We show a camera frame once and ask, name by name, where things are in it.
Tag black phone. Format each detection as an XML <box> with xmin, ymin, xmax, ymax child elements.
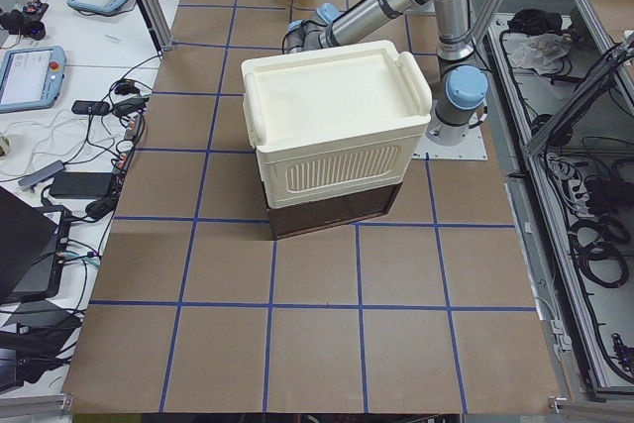
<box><xmin>71</xmin><ymin>100</ymin><xmax>111</xmax><ymax>116</ymax></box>

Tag dark brown wooden box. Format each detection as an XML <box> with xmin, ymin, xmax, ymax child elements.
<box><xmin>265</xmin><ymin>183</ymin><xmax>402</xmax><ymax>240</ymax></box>

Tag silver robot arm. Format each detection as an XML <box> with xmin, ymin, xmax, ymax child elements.
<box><xmin>282</xmin><ymin>0</ymin><xmax>488</xmax><ymax>147</ymax></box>

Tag white crumpled cloth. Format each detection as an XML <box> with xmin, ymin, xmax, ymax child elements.
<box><xmin>510</xmin><ymin>33</ymin><xmax>572</xmax><ymax>75</ymax></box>

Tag black coiled cables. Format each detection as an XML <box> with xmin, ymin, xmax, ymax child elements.
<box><xmin>567</xmin><ymin>219</ymin><xmax>633</xmax><ymax>290</ymax></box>

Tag cream plastic drawer cabinet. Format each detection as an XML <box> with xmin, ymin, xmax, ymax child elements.
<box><xmin>242</xmin><ymin>41</ymin><xmax>432</xmax><ymax>208</ymax></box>

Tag large black power brick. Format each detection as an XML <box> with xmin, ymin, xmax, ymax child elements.
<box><xmin>50</xmin><ymin>171</ymin><xmax>112</xmax><ymax>199</ymax></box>

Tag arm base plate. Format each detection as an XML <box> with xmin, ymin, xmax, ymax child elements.
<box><xmin>412</xmin><ymin>126</ymin><xmax>488</xmax><ymax>161</ymax></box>

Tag black laptop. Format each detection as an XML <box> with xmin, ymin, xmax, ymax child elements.
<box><xmin>1</xmin><ymin>189</ymin><xmax>70</xmax><ymax>304</ymax></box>

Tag near blue teach pendant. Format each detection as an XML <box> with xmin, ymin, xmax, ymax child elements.
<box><xmin>1</xmin><ymin>46</ymin><xmax>66</xmax><ymax>114</ymax></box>

